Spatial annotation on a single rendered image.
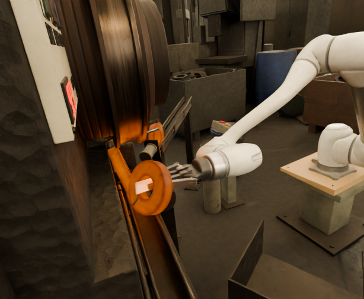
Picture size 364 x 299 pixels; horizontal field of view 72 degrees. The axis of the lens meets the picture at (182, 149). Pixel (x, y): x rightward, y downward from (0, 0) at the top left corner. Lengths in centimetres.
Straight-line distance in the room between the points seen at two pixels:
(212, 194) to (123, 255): 140
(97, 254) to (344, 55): 97
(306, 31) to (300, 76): 447
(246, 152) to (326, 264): 96
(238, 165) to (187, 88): 216
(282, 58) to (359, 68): 303
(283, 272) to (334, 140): 96
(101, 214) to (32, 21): 33
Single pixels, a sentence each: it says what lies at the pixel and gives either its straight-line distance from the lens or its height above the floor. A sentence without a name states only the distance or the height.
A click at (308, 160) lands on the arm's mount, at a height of 38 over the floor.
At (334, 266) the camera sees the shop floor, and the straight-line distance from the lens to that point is 165.
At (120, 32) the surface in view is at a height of 117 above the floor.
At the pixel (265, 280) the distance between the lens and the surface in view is 70.
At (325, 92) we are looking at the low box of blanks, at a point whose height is 50.
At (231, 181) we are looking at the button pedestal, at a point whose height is 20.
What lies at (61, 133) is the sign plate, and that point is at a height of 107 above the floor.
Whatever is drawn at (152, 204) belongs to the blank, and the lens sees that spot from 69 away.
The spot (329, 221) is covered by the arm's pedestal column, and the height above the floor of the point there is 12.
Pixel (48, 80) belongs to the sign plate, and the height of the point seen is 112.
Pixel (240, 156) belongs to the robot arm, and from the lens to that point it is 82.
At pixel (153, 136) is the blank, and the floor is 73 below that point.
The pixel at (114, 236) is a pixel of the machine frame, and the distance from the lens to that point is 44.
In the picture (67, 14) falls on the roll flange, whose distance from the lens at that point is 57.
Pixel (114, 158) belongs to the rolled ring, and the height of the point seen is 84.
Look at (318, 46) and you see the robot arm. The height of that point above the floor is 108.
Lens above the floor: 115
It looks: 23 degrees down
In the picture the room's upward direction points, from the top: 6 degrees counter-clockwise
